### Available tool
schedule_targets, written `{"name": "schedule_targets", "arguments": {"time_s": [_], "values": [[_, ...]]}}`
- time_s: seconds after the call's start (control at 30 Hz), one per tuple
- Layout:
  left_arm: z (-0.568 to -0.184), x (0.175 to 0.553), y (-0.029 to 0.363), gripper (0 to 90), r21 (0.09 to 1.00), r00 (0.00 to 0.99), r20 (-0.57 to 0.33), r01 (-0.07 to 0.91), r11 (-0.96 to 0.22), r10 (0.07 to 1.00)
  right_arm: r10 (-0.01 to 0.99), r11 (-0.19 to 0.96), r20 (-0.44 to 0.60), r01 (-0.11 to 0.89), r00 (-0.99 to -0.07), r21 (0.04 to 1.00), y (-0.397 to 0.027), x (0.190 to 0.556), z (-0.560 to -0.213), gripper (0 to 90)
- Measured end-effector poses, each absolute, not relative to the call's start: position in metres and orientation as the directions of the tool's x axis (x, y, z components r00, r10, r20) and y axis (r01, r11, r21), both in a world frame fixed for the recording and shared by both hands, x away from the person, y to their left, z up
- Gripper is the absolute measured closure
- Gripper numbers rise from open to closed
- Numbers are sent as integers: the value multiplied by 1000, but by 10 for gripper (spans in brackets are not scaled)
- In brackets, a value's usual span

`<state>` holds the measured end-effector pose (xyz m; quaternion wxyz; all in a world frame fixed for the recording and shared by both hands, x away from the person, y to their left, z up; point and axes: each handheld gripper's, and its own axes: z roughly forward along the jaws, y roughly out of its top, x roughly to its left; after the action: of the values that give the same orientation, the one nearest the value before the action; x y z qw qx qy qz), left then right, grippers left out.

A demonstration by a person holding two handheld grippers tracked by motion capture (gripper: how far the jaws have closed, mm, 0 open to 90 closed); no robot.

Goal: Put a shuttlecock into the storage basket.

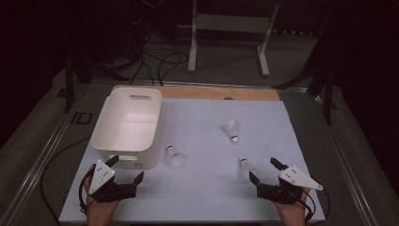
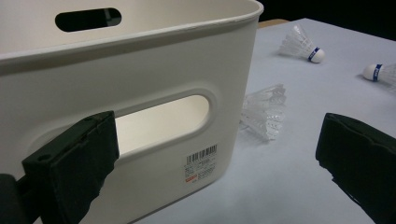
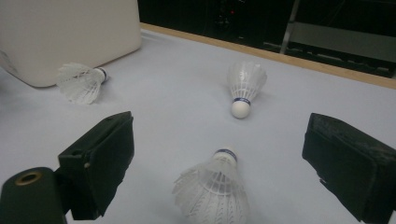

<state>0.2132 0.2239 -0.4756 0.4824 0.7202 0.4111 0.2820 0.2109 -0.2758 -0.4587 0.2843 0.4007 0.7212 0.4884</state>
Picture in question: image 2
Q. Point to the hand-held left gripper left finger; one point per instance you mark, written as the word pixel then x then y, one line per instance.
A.
pixel 68 168

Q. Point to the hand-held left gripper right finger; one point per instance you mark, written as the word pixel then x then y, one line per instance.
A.
pixel 361 158

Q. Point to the white plastic storage bin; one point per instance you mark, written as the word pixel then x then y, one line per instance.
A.
pixel 155 62

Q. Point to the white table mat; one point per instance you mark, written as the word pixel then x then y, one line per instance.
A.
pixel 295 174

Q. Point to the white barcode sticker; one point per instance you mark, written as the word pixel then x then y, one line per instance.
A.
pixel 200 168

